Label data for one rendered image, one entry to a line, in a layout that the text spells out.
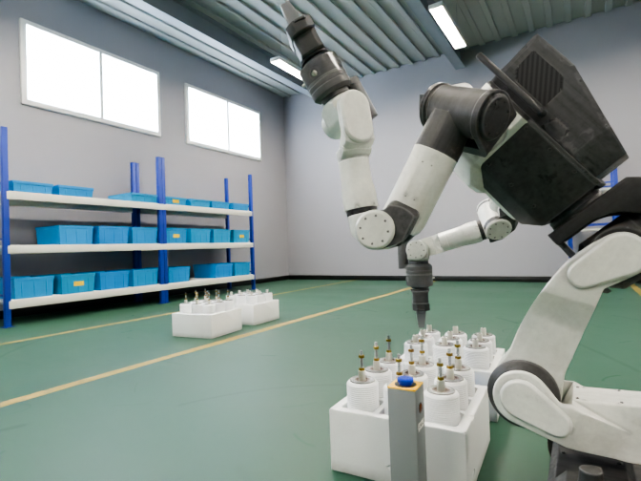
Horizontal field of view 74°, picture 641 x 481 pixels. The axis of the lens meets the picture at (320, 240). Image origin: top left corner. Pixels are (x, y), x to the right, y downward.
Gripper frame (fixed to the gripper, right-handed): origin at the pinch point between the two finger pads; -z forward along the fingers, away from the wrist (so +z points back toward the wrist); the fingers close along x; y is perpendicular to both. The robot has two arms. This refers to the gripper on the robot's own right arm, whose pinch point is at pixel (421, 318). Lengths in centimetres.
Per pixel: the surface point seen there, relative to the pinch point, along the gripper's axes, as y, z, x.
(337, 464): -27, -39, 24
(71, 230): -357, 55, -261
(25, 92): -424, 219, -273
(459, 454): 6.3, -28.6, 35.3
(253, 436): -60, -41, 4
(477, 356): 21.3, -18.2, -20.9
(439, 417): 2.1, -21.3, 30.8
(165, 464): -81, -41, 25
